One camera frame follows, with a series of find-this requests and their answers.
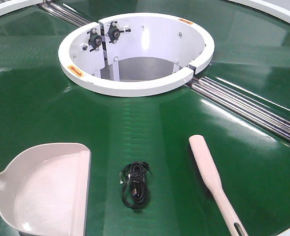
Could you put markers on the right steel conveyor rollers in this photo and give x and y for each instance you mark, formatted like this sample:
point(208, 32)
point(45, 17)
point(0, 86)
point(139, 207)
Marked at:
point(242, 105)

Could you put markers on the orange rear warning sticker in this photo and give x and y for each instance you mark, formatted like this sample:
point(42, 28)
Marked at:
point(185, 21)

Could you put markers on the black bearing block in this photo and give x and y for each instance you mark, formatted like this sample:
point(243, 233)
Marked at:
point(114, 32)
point(95, 40)

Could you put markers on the rear steel conveyor rollers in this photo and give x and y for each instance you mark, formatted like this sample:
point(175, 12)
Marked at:
point(63, 13)

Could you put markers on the beige plastic dustpan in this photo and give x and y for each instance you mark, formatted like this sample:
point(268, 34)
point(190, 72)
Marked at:
point(44, 190)

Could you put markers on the steel conveyor rollers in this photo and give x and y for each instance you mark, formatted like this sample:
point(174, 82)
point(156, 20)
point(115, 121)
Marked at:
point(63, 13)
point(242, 105)

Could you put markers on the right black bearing block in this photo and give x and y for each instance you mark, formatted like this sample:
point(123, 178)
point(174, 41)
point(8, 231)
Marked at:
point(114, 32)

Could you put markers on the white outer rim left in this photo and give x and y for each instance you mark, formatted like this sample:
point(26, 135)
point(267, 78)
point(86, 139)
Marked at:
point(12, 5)

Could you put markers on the white outer rim right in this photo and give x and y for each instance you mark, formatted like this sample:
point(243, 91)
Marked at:
point(266, 7)

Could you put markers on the left black bearing block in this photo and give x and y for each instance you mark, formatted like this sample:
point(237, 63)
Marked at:
point(95, 40)

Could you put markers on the orange arrow warning sticker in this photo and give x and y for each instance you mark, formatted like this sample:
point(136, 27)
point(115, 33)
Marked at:
point(76, 71)

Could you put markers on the beige hand broom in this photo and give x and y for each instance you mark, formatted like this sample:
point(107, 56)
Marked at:
point(212, 180)

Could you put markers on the white rim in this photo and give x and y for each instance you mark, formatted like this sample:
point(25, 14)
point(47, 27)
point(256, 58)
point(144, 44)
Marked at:
point(12, 5)
point(266, 7)

